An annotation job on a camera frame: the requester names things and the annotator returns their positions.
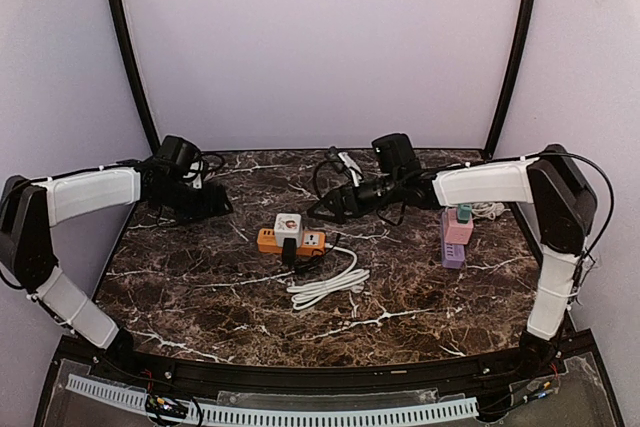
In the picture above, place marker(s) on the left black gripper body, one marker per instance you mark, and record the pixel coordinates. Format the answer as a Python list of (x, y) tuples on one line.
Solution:
[(211, 198)]

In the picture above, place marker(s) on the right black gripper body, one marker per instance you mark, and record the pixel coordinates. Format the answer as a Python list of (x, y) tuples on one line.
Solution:
[(339, 201)]

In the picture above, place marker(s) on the white cube adapter with sticker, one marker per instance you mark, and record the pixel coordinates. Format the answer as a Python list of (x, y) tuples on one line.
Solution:
[(288, 226)]

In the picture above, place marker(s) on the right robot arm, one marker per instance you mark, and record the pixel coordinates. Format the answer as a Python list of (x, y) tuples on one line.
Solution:
[(550, 181)]

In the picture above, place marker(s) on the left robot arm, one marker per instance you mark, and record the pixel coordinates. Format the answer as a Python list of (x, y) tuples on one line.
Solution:
[(32, 209)]

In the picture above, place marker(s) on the teal plug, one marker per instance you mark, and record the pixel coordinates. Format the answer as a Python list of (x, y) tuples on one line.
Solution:
[(464, 213)]

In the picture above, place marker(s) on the pink cube adapter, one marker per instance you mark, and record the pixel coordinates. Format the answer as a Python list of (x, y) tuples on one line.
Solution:
[(455, 231)]

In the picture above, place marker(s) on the purple power strip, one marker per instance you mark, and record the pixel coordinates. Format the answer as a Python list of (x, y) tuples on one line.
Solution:
[(452, 256)]

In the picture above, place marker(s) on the white slotted cable duct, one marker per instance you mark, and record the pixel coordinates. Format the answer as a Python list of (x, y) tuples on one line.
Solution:
[(409, 408)]

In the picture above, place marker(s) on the black front rail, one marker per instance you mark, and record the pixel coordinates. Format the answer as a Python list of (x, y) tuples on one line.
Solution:
[(482, 374)]

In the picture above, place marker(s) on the left black frame post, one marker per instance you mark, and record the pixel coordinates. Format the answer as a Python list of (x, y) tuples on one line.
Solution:
[(132, 71)]

